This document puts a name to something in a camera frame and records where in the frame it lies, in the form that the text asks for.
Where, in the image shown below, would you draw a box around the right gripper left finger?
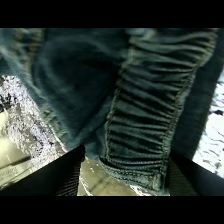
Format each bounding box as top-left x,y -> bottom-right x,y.
0,144 -> 86,197

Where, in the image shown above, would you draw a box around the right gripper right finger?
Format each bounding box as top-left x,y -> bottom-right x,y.
165,151 -> 224,197

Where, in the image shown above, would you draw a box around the dark blue jeans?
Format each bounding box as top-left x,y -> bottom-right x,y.
0,28 -> 224,196

